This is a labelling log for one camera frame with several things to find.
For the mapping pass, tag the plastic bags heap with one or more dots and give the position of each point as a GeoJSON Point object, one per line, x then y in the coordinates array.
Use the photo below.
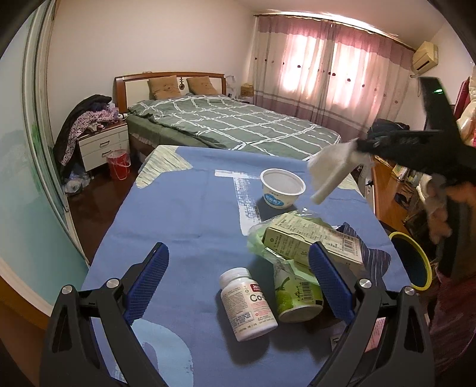
{"type": "Point", "coordinates": [76, 180]}

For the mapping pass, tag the person's pink patterned clothing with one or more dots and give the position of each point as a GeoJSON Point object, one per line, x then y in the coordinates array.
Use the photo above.
{"type": "Point", "coordinates": [453, 320]}

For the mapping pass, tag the red cloth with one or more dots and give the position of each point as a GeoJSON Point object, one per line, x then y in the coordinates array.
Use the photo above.
{"type": "Point", "coordinates": [461, 95]}

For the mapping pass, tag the red bucket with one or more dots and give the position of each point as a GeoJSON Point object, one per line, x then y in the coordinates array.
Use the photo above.
{"type": "Point", "coordinates": [119, 165]}

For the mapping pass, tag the yellow-rimmed black bin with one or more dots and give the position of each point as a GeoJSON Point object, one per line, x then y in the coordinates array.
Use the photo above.
{"type": "Point", "coordinates": [409, 260]}

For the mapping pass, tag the frosted sliding wardrobe door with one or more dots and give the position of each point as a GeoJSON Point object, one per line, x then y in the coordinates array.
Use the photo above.
{"type": "Point", "coordinates": [29, 186]}

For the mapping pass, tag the white nightstand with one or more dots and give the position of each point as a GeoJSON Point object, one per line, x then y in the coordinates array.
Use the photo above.
{"type": "Point", "coordinates": [100, 147]}

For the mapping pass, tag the pile of clothes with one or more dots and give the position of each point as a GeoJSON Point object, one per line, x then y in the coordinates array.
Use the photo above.
{"type": "Point", "coordinates": [85, 106]}

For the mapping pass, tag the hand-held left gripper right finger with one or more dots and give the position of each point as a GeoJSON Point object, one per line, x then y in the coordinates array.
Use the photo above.
{"type": "Point", "coordinates": [329, 282]}

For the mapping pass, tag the dark clothes pile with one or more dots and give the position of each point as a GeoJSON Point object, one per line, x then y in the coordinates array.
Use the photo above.
{"type": "Point", "coordinates": [385, 126]}

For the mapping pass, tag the person's right hand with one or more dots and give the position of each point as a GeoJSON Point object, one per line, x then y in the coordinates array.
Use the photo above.
{"type": "Point", "coordinates": [461, 193]}

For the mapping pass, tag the wooden bed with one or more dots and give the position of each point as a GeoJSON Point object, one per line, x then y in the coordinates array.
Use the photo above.
{"type": "Point", "coordinates": [135, 76]}

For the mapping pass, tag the green printed drink cup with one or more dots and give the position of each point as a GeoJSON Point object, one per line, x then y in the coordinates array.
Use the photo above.
{"type": "Point", "coordinates": [293, 297]}

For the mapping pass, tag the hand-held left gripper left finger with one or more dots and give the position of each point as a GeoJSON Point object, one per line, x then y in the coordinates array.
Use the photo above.
{"type": "Point", "coordinates": [147, 286]}

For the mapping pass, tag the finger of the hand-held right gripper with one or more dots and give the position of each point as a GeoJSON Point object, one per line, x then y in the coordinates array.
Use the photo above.
{"type": "Point", "coordinates": [379, 149]}
{"type": "Point", "coordinates": [394, 136]}

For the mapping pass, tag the green plastic wrapper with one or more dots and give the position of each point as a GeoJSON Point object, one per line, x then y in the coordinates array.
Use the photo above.
{"type": "Point", "coordinates": [256, 238]}

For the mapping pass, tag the brown pillow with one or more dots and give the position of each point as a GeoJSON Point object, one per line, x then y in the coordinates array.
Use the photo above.
{"type": "Point", "coordinates": [202, 85]}
{"type": "Point", "coordinates": [163, 87]}

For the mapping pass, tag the floral garment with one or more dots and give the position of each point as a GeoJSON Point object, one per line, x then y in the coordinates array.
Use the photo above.
{"type": "Point", "coordinates": [87, 121]}

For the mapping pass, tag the cream puffer jacket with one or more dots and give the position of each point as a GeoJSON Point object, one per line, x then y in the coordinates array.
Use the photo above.
{"type": "Point", "coordinates": [470, 119]}

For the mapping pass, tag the blue patterned tablecloth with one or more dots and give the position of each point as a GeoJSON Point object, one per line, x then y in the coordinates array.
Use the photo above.
{"type": "Point", "coordinates": [178, 223]}

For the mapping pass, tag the olive green carton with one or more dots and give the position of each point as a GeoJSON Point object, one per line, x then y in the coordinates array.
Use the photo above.
{"type": "Point", "coordinates": [297, 238]}

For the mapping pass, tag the white yogurt cup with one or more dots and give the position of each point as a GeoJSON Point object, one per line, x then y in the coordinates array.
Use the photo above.
{"type": "Point", "coordinates": [277, 199]}

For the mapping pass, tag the pink sheer curtain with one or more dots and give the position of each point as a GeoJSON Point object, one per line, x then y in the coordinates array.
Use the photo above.
{"type": "Point", "coordinates": [334, 74]}

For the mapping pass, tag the cream air conditioner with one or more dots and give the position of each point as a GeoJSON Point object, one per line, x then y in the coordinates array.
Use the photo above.
{"type": "Point", "coordinates": [425, 55]}

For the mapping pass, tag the wooden desk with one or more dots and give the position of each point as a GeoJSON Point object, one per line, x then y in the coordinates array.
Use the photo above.
{"type": "Point", "coordinates": [386, 193]}

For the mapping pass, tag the green checked quilt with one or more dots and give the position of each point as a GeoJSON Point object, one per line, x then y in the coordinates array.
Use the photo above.
{"type": "Point", "coordinates": [230, 122]}

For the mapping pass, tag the white pill bottle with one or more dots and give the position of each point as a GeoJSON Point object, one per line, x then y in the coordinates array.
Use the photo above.
{"type": "Point", "coordinates": [245, 305]}

